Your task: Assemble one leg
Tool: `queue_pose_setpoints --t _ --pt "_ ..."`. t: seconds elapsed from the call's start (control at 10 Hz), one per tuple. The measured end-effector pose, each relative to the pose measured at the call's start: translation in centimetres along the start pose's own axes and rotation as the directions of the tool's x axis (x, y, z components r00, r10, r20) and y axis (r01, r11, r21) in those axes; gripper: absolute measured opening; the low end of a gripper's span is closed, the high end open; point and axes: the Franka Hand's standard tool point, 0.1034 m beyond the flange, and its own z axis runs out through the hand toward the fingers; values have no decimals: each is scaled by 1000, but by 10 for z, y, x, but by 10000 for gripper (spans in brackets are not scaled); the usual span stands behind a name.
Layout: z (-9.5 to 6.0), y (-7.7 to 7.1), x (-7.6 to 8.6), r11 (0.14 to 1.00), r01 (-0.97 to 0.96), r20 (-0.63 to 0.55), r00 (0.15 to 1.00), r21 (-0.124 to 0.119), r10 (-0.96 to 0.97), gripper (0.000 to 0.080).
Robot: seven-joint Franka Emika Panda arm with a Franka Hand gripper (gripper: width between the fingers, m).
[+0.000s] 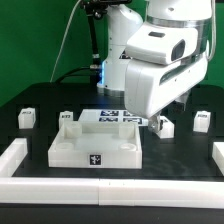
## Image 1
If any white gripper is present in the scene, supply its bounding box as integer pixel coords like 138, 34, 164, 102
124, 53, 208, 133

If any white square table top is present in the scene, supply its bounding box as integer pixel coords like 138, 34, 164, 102
48, 121, 142, 169

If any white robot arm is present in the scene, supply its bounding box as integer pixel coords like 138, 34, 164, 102
98, 0, 216, 132

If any white right fence piece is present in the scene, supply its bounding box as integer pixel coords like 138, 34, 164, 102
212, 142, 224, 176

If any white fence piece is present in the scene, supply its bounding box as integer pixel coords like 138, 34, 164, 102
0, 138, 28, 178
212, 142, 224, 176

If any white sheet with markers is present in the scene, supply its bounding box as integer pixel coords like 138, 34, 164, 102
79, 109, 148, 126

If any white left fence piece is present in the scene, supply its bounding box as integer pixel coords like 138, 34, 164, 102
0, 138, 28, 178

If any white front fence rail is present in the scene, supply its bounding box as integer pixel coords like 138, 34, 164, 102
0, 177, 224, 209

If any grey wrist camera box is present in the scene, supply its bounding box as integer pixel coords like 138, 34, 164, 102
125, 22, 186, 66

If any white cable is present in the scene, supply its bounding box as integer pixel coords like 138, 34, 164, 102
49, 0, 83, 83

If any black cable bundle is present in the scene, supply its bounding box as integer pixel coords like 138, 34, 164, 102
55, 0, 133, 84

